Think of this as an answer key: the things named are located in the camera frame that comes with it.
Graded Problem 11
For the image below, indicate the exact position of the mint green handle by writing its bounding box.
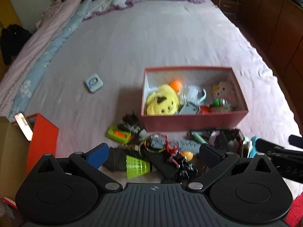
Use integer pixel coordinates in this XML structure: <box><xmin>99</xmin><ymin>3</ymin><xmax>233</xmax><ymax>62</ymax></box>
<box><xmin>191</xmin><ymin>131</ymin><xmax>210</xmax><ymax>145</ymax></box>

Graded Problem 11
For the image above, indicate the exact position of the green orange toy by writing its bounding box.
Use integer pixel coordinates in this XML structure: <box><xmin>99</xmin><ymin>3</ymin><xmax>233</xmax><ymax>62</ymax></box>
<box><xmin>106</xmin><ymin>125</ymin><xmax>133</xmax><ymax>145</ymax></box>

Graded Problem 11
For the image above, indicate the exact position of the red box lid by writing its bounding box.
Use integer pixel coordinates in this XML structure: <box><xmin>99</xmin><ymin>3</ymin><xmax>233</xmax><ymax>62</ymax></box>
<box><xmin>11</xmin><ymin>113</ymin><xmax>59</xmax><ymax>174</ymax></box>

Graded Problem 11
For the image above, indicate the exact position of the blue floral blanket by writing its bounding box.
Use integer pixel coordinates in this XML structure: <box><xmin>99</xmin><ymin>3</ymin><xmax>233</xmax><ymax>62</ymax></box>
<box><xmin>8</xmin><ymin>0</ymin><xmax>93</xmax><ymax>121</ymax></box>

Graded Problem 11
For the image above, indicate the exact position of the white pillow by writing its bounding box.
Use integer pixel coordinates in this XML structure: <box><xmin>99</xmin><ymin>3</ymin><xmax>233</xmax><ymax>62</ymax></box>
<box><xmin>83</xmin><ymin>0</ymin><xmax>133</xmax><ymax>20</ymax></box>

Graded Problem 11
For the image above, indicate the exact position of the grey carabiner hook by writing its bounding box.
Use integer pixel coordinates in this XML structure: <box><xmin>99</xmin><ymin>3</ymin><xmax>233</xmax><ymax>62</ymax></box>
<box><xmin>195</xmin><ymin>89</ymin><xmax>208</xmax><ymax>106</ymax></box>

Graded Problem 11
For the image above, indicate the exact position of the red cardboard box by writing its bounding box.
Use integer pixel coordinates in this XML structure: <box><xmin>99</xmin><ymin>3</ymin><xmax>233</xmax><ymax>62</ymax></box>
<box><xmin>141</xmin><ymin>67</ymin><xmax>249</xmax><ymax>132</ymax></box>

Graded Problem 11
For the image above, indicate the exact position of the pink plush doll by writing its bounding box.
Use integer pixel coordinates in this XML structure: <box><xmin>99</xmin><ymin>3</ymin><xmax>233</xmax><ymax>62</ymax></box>
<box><xmin>211</xmin><ymin>80</ymin><xmax>238</xmax><ymax>110</ymax></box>

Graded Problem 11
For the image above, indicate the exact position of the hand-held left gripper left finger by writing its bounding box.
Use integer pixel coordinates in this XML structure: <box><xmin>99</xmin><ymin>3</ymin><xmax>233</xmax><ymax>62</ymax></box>
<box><xmin>26</xmin><ymin>143</ymin><xmax>123</xmax><ymax>192</ymax></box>

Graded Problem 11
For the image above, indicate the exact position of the wooden nightstand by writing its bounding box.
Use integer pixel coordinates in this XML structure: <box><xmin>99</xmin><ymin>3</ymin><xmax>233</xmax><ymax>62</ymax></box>
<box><xmin>208</xmin><ymin>0</ymin><xmax>244</xmax><ymax>22</ymax></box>

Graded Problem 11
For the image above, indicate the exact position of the grey studded plate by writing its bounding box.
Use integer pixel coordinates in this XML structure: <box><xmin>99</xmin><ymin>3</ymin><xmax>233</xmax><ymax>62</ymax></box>
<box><xmin>177</xmin><ymin>104</ymin><xmax>201</xmax><ymax>116</ymax></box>

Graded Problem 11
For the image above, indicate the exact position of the yellow plush toy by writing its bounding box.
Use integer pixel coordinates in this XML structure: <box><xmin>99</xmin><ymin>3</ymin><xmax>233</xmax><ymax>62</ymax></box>
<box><xmin>145</xmin><ymin>84</ymin><xmax>181</xmax><ymax>116</ymax></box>

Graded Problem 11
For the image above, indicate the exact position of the blue silicone case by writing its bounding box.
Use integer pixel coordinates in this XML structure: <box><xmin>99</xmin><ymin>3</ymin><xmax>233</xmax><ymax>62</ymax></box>
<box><xmin>247</xmin><ymin>136</ymin><xmax>259</xmax><ymax>159</ymax></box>

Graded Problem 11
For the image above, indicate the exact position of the grey toy beam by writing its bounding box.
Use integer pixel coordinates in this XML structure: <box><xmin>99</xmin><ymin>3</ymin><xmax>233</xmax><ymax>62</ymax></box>
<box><xmin>177</xmin><ymin>139</ymin><xmax>199</xmax><ymax>152</ymax></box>

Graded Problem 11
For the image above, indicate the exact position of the black toy chain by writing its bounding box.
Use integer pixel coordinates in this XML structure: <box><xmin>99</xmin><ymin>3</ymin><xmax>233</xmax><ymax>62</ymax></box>
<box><xmin>168</xmin><ymin>156</ymin><xmax>199</xmax><ymax>182</ymax></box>

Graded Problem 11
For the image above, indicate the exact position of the colourful bead bracelet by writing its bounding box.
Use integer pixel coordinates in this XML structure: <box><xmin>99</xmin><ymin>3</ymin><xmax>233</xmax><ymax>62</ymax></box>
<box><xmin>142</xmin><ymin>136</ymin><xmax>166</xmax><ymax>153</ymax></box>

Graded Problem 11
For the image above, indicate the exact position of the red cloth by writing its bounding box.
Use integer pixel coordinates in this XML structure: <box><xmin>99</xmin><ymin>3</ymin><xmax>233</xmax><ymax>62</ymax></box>
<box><xmin>284</xmin><ymin>191</ymin><xmax>303</xmax><ymax>227</ymax></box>

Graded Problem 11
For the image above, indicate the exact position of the orange ball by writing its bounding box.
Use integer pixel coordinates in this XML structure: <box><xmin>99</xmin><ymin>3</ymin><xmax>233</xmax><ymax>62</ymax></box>
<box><xmin>170</xmin><ymin>80</ymin><xmax>184</xmax><ymax>93</ymax></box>

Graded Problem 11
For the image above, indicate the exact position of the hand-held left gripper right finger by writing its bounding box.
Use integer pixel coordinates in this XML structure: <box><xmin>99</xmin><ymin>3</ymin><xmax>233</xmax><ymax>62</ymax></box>
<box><xmin>186</xmin><ymin>144</ymin><xmax>283</xmax><ymax>192</ymax></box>

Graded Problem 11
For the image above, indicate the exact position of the pink tape roll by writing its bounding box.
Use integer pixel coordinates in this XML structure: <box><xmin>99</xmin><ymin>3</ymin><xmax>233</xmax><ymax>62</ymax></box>
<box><xmin>209</xmin><ymin>131</ymin><xmax>222</xmax><ymax>146</ymax></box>

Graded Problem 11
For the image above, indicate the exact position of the small white blue device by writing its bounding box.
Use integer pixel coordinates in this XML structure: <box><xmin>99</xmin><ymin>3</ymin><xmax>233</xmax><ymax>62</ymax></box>
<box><xmin>84</xmin><ymin>73</ymin><xmax>104</xmax><ymax>93</ymax></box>

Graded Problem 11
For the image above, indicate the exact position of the green black small toy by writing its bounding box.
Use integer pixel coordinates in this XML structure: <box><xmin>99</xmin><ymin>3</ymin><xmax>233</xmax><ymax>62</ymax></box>
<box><xmin>209</xmin><ymin>99</ymin><xmax>231</xmax><ymax>113</ymax></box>

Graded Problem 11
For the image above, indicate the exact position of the green plastic shuttlecock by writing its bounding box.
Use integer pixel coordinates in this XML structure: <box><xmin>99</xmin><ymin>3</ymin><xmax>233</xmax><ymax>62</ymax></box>
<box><xmin>125</xmin><ymin>155</ymin><xmax>152</xmax><ymax>180</ymax></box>

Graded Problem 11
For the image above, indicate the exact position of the wooden wardrobe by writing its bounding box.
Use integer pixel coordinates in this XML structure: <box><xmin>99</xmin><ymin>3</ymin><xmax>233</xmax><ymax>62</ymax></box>
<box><xmin>238</xmin><ymin>0</ymin><xmax>303</xmax><ymax>93</ymax></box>

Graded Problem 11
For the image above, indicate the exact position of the smartphone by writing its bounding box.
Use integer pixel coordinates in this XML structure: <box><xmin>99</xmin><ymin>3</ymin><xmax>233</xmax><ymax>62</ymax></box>
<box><xmin>14</xmin><ymin>112</ymin><xmax>34</xmax><ymax>141</ymax></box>

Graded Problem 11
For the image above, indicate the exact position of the white shuttlecock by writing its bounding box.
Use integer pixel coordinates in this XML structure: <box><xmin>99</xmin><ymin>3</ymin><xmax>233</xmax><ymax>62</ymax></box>
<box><xmin>180</xmin><ymin>85</ymin><xmax>200</xmax><ymax>104</ymax></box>

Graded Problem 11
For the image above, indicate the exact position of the black red tangled toy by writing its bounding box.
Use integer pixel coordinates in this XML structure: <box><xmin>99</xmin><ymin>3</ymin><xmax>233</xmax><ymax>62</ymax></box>
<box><xmin>220</xmin><ymin>129</ymin><xmax>245</xmax><ymax>158</ymax></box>

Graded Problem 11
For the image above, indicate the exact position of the black bag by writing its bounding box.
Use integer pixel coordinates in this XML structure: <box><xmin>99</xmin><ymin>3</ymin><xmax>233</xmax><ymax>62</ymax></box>
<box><xmin>0</xmin><ymin>25</ymin><xmax>32</xmax><ymax>65</ymax></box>

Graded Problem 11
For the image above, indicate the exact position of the black wallet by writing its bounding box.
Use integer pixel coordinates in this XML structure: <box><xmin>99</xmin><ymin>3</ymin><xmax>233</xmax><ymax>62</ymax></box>
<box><xmin>142</xmin><ymin>150</ymin><xmax>181</xmax><ymax>178</ymax></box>

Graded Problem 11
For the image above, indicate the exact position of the red string bracelet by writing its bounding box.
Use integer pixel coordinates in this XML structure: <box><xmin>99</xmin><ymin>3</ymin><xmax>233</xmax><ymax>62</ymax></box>
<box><xmin>164</xmin><ymin>136</ymin><xmax>180</xmax><ymax>156</ymax></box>

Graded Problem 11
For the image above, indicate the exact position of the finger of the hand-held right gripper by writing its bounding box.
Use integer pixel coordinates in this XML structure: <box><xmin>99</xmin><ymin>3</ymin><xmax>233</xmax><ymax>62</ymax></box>
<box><xmin>256</xmin><ymin>138</ymin><xmax>303</xmax><ymax>158</ymax></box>
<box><xmin>288</xmin><ymin>134</ymin><xmax>303</xmax><ymax>150</ymax></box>

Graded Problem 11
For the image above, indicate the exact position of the pink striped blanket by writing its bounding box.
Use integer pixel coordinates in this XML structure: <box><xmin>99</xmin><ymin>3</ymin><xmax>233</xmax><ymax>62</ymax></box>
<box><xmin>0</xmin><ymin>0</ymin><xmax>87</xmax><ymax>114</ymax></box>

